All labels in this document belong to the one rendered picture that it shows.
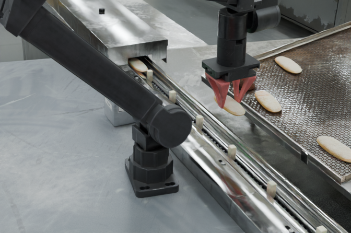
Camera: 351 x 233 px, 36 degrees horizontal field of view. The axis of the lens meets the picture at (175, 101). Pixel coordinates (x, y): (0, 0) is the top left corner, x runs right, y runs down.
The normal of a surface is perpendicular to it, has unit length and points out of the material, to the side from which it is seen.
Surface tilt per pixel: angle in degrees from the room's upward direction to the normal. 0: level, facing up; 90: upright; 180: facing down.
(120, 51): 90
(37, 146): 0
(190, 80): 0
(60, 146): 0
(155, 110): 40
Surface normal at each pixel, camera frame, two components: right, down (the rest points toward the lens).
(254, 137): 0.03, -0.89
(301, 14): -0.90, 0.18
